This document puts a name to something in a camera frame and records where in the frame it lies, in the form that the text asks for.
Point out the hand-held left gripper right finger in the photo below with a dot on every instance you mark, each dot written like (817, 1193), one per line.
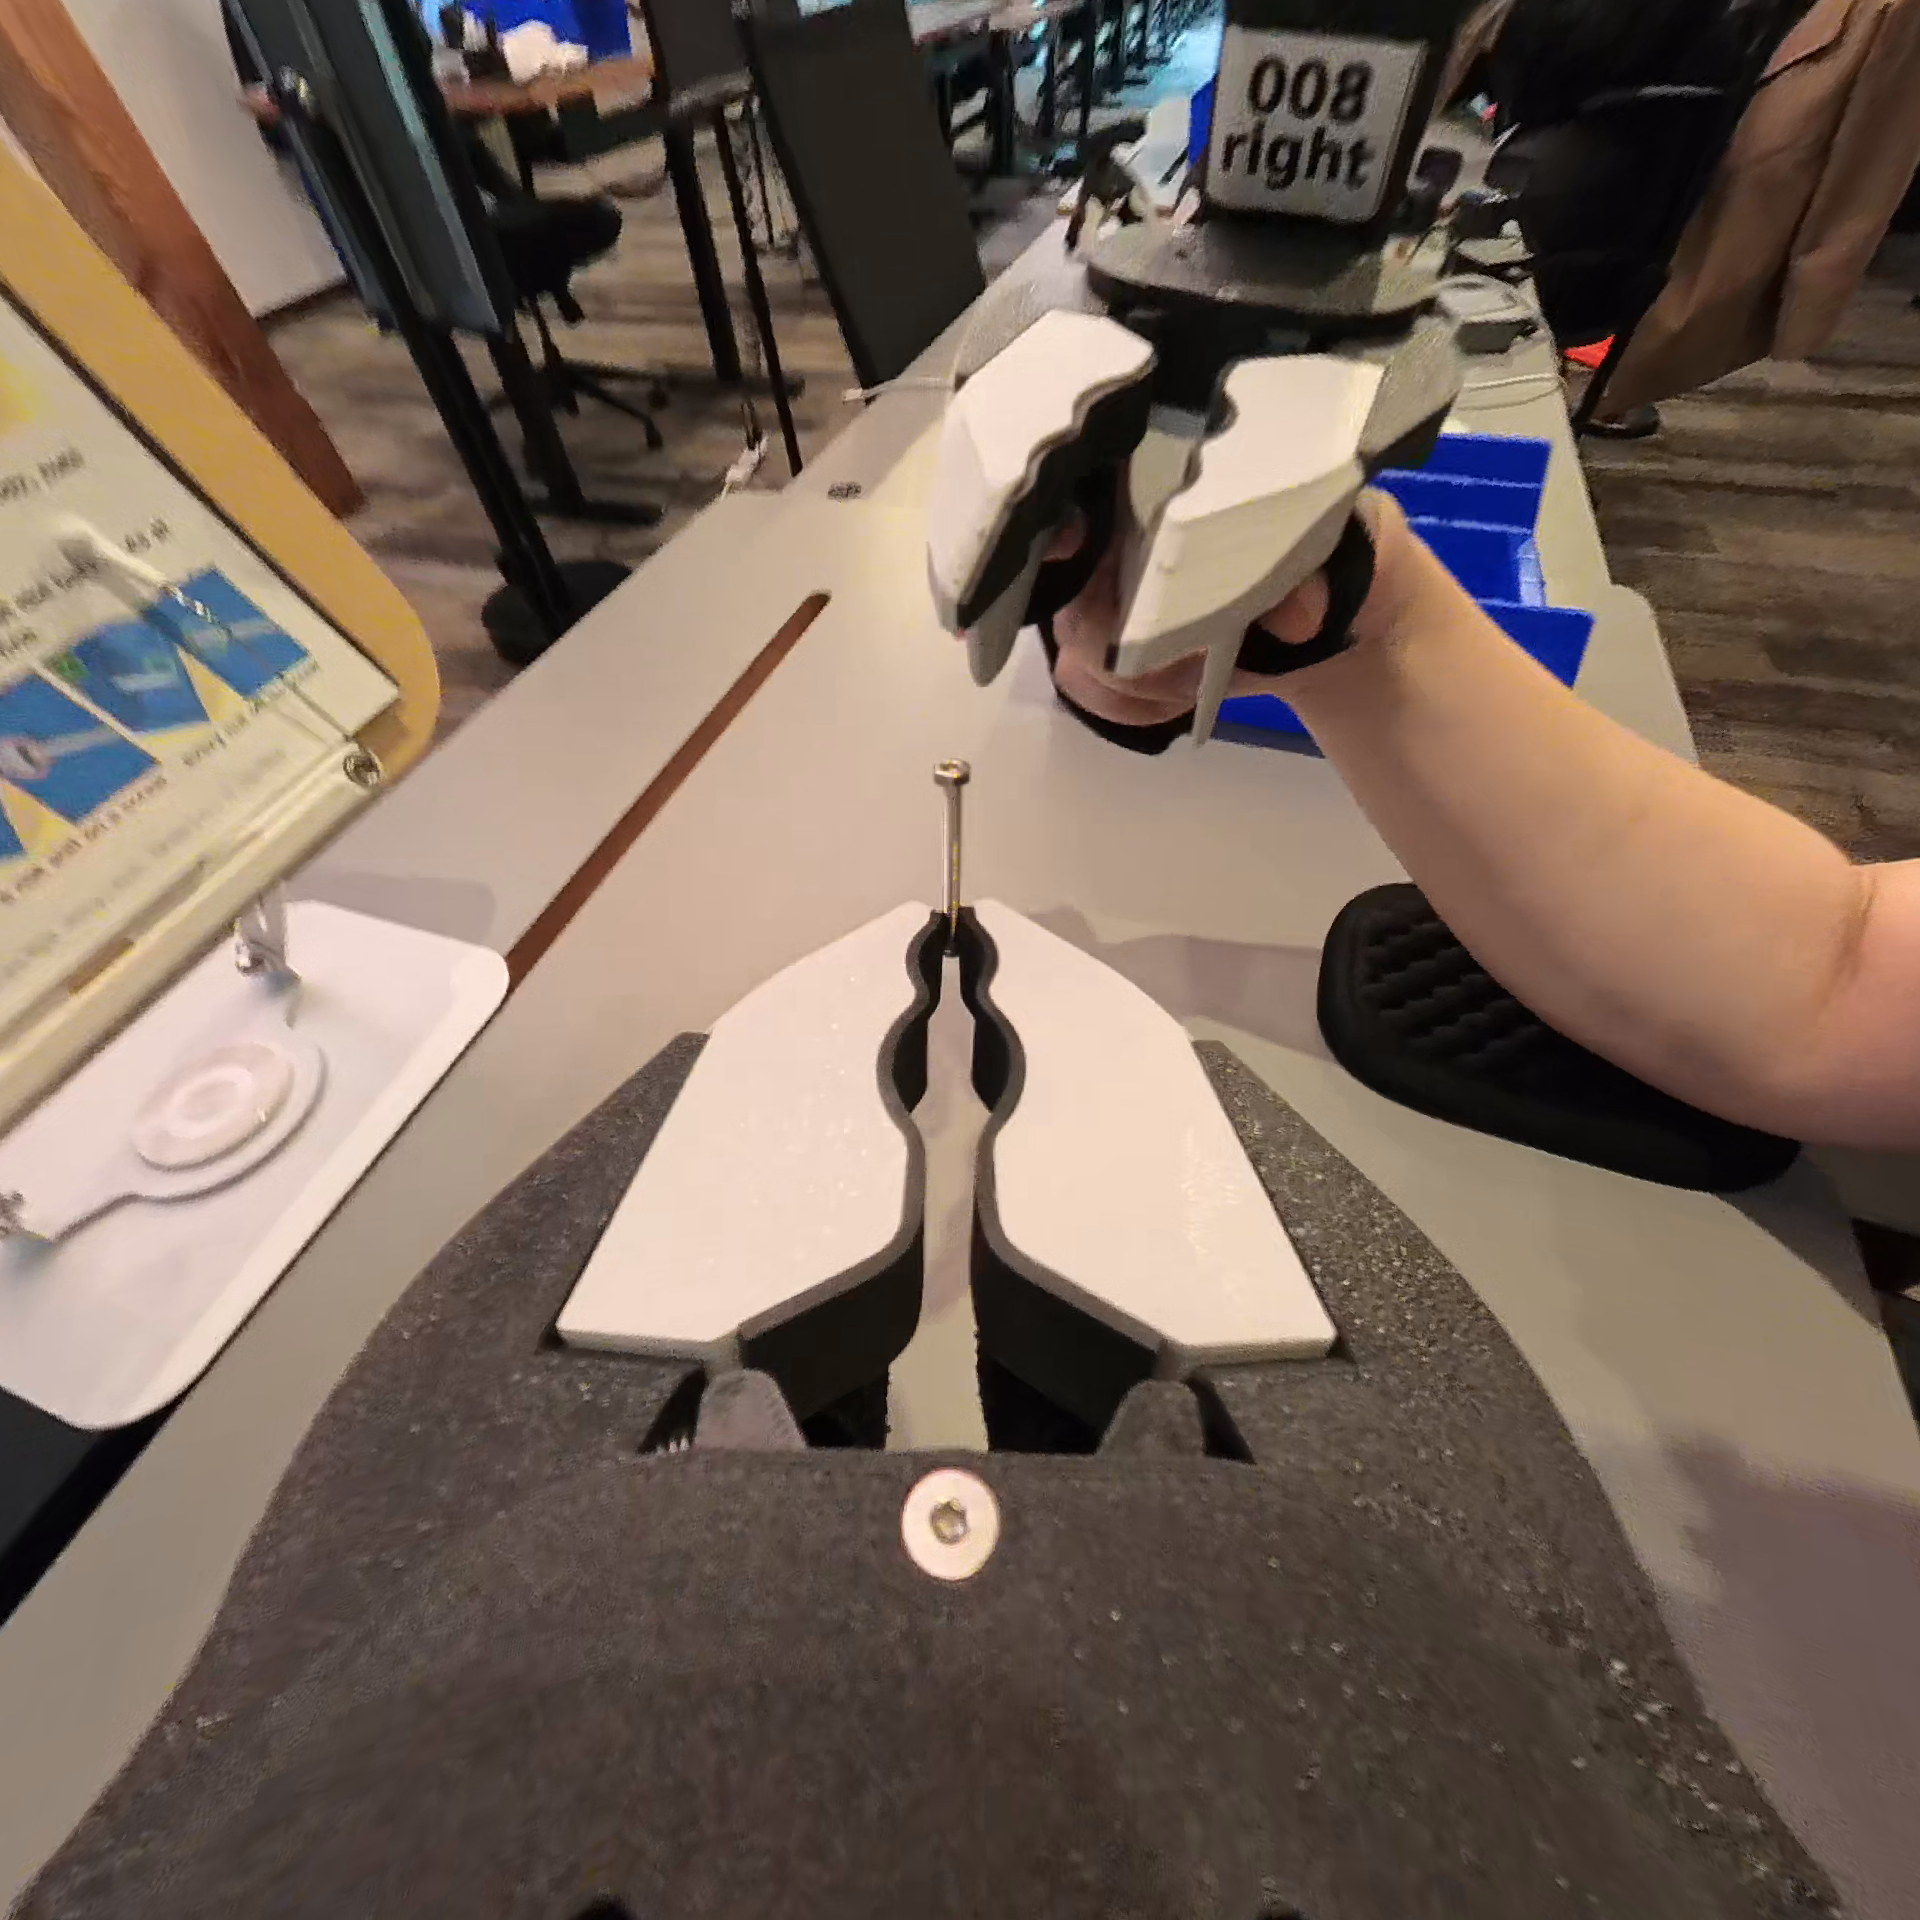
(1154, 1171)

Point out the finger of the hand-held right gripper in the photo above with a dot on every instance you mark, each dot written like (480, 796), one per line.
(1004, 435)
(1275, 480)

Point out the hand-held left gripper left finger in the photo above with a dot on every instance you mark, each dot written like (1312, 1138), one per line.
(749, 1155)

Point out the blue plastic bin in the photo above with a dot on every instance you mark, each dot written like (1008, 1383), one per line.
(1499, 555)

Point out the thin metal screw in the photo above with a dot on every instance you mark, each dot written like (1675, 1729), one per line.
(954, 856)

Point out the person's right forearm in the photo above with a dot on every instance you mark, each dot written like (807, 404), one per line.
(1621, 900)

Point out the grey desk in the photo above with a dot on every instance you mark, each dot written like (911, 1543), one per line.
(721, 839)

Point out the person's right hand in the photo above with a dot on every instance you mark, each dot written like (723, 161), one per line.
(1380, 585)

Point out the idle gripper device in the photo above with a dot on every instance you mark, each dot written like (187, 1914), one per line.
(1106, 187)

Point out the black mesh chair back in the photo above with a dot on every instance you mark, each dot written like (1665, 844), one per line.
(869, 194)

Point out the black armrest pad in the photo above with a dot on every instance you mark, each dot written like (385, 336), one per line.
(1469, 1035)

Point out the white document stand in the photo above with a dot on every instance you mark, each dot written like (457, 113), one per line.
(299, 1171)

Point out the black office chair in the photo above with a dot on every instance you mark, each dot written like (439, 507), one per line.
(562, 255)

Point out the brown jacket on chair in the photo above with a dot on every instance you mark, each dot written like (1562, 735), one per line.
(1785, 211)

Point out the wooden board with instruction sheet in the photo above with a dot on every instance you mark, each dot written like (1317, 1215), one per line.
(180, 644)

